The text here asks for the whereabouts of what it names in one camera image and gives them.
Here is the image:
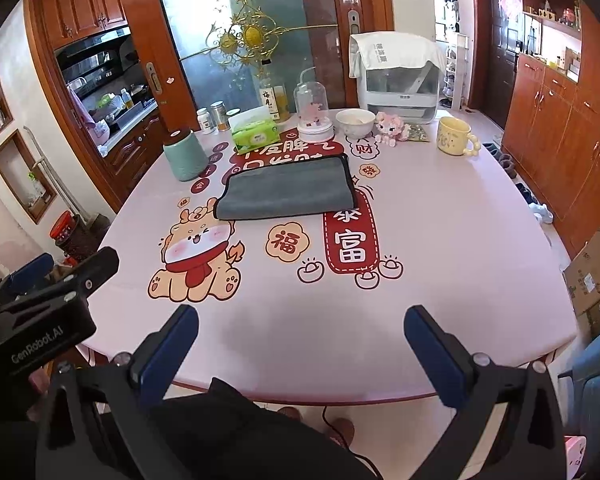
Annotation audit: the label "large cardboard box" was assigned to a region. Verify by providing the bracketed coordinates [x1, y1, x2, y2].
[562, 229, 600, 317]

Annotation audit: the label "pink printed tablecloth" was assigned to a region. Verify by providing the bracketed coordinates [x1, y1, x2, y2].
[77, 107, 578, 406]

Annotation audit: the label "black cable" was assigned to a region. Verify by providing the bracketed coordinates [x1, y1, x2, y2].
[320, 405, 386, 480]

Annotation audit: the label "teal lidded canister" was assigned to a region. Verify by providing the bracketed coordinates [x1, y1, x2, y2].
[162, 129, 201, 183]

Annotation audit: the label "blue chair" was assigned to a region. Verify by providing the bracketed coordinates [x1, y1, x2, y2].
[557, 320, 600, 437]

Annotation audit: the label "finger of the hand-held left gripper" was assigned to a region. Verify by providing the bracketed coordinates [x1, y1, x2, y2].
[0, 252, 56, 311]
[55, 246, 121, 303]

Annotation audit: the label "grey slippers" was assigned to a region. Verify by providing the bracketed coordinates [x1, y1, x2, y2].
[495, 152, 519, 179]

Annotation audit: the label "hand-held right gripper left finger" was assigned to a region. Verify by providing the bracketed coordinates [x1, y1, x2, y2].
[35, 304, 201, 480]

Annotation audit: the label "grey towel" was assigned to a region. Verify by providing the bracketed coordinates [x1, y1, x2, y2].
[214, 154, 357, 222]

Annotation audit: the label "white shoe rack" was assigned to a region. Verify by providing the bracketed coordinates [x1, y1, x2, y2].
[442, 32, 471, 111]

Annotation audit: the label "green tissue pack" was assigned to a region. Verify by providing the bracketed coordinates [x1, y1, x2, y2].
[228, 121, 281, 156]

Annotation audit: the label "yellow mug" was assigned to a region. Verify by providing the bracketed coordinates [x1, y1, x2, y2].
[437, 116, 481, 157]

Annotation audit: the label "glass liquor bottle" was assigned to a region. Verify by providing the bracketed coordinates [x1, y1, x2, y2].
[258, 59, 290, 124]

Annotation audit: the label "frosted glass sliding door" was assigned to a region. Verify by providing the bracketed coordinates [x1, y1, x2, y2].
[152, 0, 342, 113]

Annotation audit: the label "white cloth cover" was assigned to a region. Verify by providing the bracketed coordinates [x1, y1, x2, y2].
[349, 31, 447, 80]

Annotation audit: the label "wooden wall cabinet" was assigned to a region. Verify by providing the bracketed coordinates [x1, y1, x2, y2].
[500, 0, 600, 261]

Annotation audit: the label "wooden kitchen cupboard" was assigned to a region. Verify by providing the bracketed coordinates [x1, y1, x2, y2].
[39, 0, 131, 51]

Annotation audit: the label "glass dome ornament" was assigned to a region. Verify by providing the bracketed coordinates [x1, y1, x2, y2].
[293, 67, 337, 144]

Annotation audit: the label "white bowl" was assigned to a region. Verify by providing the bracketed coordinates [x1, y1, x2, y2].
[335, 108, 377, 139]

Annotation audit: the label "pink plush toy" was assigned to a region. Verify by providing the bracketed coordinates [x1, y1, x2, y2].
[375, 112, 411, 148]

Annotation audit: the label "pink kitchen pot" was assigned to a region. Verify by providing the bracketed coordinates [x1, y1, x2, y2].
[87, 120, 112, 149]

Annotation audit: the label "black range hood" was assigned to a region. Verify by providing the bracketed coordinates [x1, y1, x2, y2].
[55, 27, 134, 87]

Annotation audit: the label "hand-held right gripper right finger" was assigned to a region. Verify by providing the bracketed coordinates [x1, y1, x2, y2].
[404, 304, 567, 480]

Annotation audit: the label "white shoes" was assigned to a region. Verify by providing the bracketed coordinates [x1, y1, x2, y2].
[527, 200, 556, 224]

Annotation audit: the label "glass spice jar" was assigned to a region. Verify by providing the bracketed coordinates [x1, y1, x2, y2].
[210, 101, 230, 132]

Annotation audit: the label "gold door ornament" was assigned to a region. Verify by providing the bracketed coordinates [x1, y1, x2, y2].
[200, 0, 294, 69]

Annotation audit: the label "red lidded jar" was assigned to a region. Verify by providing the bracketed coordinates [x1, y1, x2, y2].
[49, 211, 81, 249]

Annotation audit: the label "dark entrance door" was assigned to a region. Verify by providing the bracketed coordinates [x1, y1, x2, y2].
[480, 0, 524, 129]

